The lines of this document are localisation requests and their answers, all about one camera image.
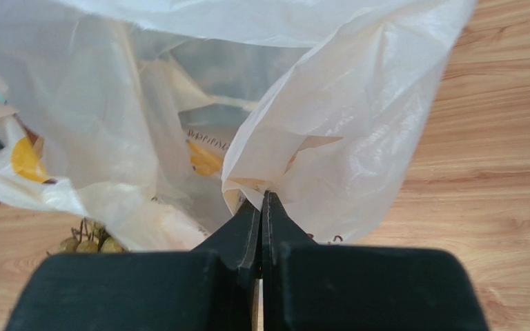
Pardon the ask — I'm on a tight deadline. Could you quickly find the translucent plastic bag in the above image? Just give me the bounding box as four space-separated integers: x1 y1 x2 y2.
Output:
0 1 475 250

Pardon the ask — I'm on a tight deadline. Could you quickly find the dried longan bunch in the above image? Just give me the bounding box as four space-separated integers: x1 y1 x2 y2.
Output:
56 217 128 254

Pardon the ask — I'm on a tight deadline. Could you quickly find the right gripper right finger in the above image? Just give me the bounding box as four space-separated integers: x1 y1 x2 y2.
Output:
262 192 489 330

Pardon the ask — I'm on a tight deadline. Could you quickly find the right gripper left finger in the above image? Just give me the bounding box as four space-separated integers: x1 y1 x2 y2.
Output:
6 202 260 330

